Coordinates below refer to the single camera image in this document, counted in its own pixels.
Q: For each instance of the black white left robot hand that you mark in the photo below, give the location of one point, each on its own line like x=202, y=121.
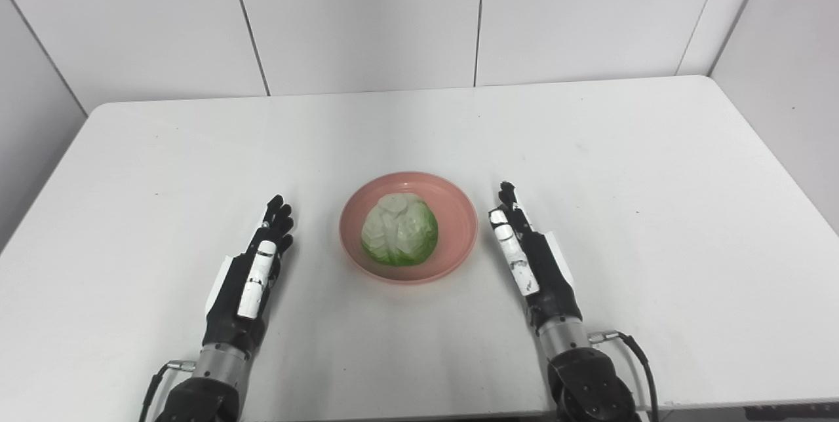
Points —
x=226, y=314

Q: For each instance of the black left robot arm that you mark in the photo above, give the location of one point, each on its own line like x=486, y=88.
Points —
x=206, y=396

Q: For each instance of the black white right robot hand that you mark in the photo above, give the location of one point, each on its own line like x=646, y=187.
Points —
x=550, y=278

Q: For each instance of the black under-table bracket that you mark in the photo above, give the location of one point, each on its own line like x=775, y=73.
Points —
x=793, y=412

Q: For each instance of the pink round plate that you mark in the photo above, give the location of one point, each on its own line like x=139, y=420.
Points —
x=455, y=212

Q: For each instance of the green white toy cabbage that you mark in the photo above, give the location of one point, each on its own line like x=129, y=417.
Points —
x=400, y=232

